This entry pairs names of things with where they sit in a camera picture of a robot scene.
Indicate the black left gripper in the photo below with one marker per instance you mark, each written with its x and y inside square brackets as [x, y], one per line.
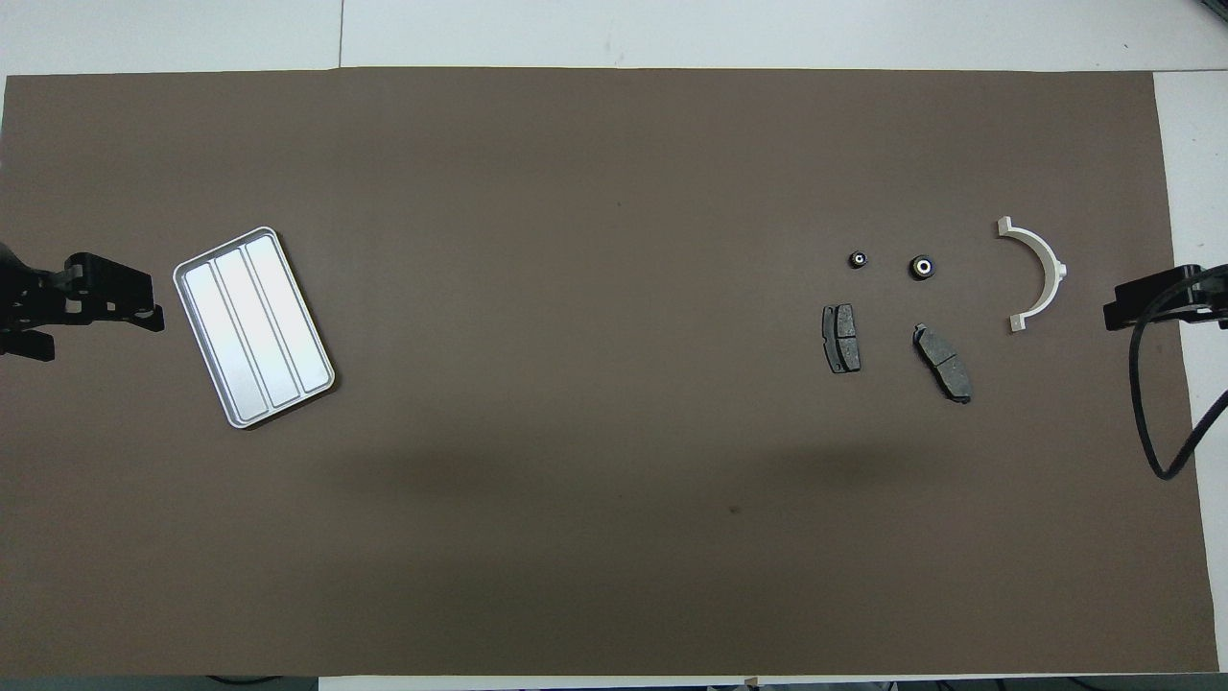
[29, 297]

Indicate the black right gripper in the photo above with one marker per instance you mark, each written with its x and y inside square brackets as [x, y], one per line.
[1211, 293]

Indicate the grey metal tray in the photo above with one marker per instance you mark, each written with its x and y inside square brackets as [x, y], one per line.
[254, 326]

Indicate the large black bearing gear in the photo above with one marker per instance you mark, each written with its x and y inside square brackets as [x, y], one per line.
[923, 268]

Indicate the small black bearing gear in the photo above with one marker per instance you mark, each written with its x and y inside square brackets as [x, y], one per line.
[859, 259]

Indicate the curved dark brake pad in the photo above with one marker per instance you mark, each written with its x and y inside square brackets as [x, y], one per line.
[945, 365]

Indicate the rectangular dark brake pad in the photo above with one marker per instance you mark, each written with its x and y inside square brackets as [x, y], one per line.
[842, 338]

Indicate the brown table mat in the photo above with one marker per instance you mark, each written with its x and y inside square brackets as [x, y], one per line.
[576, 384]

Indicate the white semicircular bracket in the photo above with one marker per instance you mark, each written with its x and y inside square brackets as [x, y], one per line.
[1053, 264]

